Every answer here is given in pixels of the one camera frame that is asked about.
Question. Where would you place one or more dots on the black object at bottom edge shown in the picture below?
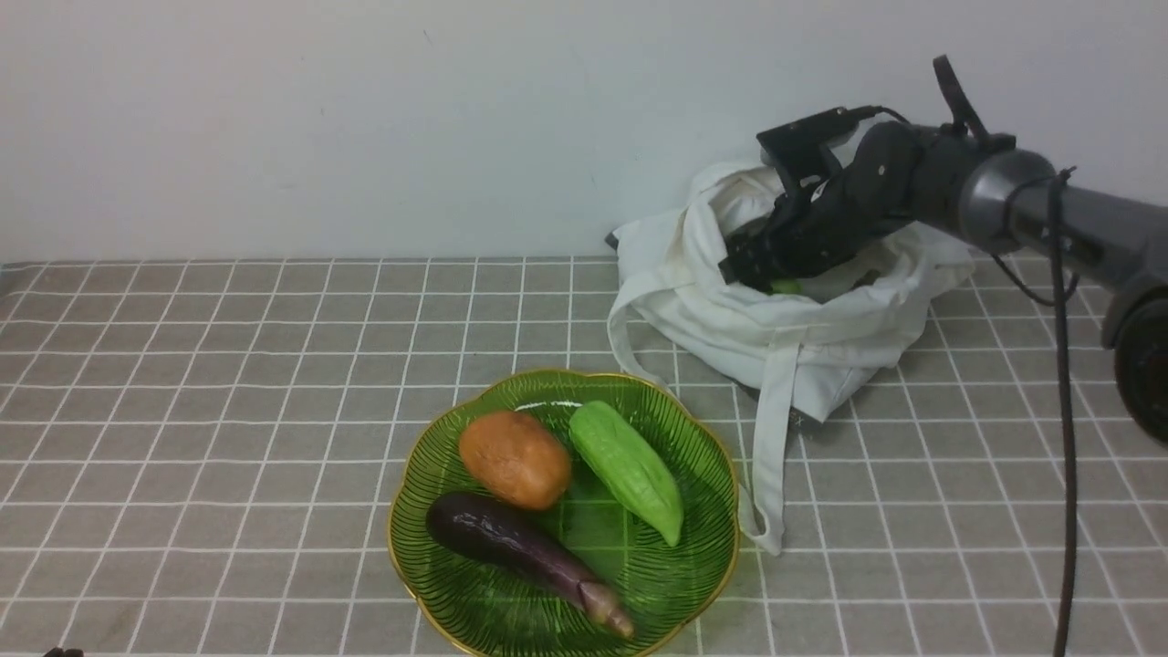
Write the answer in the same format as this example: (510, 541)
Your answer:
(59, 651)

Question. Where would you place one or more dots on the green vegetable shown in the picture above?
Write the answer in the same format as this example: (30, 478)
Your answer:
(786, 287)

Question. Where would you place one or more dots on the brown potato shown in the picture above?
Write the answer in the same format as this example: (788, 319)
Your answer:
(513, 455)

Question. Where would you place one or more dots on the green loofah gourd on plate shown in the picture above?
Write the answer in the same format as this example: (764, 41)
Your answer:
(631, 469)

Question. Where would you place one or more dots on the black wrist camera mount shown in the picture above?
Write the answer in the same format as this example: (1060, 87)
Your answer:
(801, 150)

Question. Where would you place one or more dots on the white cloth tote bag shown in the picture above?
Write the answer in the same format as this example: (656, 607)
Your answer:
(805, 355)

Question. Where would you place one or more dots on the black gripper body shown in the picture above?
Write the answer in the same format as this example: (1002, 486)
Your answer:
(804, 236)

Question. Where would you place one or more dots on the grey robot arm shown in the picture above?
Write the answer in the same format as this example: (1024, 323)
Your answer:
(971, 185)

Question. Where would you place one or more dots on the purple eggplant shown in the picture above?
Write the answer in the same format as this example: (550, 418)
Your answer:
(488, 531)

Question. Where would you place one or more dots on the green glass plate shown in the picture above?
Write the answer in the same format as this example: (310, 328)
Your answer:
(484, 611)

